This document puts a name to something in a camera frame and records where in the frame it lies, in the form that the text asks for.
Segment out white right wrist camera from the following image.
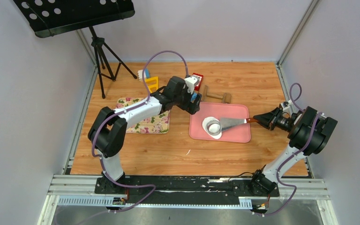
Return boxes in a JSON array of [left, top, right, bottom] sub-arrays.
[[279, 100, 293, 114]]

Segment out black tripod stand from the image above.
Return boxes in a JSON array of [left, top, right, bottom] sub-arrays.
[[88, 26, 138, 99]]

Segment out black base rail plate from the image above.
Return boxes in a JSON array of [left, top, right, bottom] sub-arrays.
[[94, 175, 279, 205]]

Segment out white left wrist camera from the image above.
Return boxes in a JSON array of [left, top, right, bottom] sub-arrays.
[[184, 76, 198, 94]]

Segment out wooden dough roller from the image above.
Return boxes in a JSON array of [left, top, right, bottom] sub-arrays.
[[201, 85, 232, 104]]

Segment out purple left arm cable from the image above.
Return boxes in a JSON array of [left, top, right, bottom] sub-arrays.
[[91, 50, 189, 215]]

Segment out metal dough scraper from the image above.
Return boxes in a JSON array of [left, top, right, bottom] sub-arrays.
[[219, 117, 257, 132]]

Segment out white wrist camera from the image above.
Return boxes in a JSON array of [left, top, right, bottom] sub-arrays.
[[279, 100, 293, 114], [184, 76, 198, 94]]

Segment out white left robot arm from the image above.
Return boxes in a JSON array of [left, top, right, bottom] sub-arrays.
[[88, 75, 202, 194]]

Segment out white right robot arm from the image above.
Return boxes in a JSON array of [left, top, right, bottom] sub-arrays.
[[248, 106, 338, 196]]

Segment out black perforated stand shelf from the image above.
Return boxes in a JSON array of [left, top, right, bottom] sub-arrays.
[[13, 0, 135, 38]]

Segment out round metal cutter ring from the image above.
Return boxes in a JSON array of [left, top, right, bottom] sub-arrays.
[[206, 120, 222, 136]]

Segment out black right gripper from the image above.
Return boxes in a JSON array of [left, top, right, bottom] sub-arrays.
[[253, 107, 293, 133]]

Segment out white dough ball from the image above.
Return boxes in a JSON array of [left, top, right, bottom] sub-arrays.
[[202, 117, 222, 140]]

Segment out yellow triangular toy frame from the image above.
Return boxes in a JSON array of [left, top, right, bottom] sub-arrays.
[[145, 76, 159, 93]]

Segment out white slotted cable duct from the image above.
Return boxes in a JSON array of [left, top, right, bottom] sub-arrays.
[[57, 196, 253, 209]]

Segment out pink rectangular tray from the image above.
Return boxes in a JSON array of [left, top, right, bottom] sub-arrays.
[[189, 102, 251, 143]]

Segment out white and blue toy block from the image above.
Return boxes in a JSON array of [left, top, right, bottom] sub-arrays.
[[137, 69, 150, 81]]

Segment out blue green white brick stack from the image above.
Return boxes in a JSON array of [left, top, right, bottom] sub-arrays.
[[190, 92, 198, 102]]

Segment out red window toy brick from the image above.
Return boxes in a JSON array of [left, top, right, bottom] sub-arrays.
[[192, 73, 203, 91]]

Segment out floral rectangular tray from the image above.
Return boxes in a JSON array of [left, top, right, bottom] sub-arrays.
[[115, 97, 171, 134]]

